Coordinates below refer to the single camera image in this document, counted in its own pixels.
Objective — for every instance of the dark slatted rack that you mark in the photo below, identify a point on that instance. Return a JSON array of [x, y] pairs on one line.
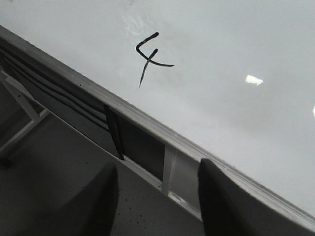
[[66, 100]]

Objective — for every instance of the white perforated metal stand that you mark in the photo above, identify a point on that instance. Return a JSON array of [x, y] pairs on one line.
[[179, 181]]

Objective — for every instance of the white whiteboard surface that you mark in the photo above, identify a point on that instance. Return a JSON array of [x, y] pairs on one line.
[[236, 77]]

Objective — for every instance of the dark grey panel box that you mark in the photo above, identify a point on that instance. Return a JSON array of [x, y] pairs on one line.
[[141, 147]]

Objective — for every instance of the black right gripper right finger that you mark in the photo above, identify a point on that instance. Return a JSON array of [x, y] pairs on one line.
[[228, 210]]

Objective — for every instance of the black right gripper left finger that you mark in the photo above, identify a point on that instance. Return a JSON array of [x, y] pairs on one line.
[[90, 213]]

